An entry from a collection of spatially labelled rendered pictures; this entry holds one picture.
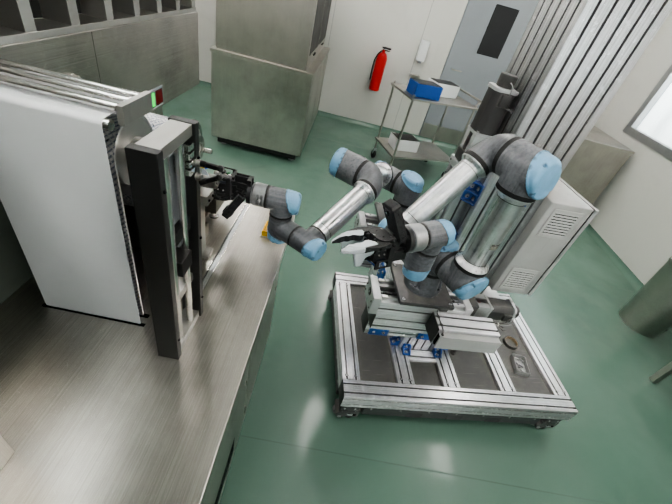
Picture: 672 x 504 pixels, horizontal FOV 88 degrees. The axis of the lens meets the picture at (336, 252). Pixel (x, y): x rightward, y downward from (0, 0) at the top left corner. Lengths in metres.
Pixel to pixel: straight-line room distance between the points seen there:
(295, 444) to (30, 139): 1.52
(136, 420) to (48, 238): 0.43
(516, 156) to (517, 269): 0.70
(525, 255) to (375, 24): 4.28
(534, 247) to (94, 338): 1.53
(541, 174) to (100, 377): 1.17
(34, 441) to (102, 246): 0.39
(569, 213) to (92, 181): 1.49
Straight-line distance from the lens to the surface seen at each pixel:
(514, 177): 1.09
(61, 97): 0.80
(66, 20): 1.27
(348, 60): 5.49
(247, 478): 1.80
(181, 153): 0.72
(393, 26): 5.44
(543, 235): 1.61
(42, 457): 0.93
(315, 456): 1.85
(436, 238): 0.96
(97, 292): 1.03
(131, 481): 0.87
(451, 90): 4.46
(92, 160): 0.78
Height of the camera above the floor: 1.71
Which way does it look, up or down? 38 degrees down
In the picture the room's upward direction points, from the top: 16 degrees clockwise
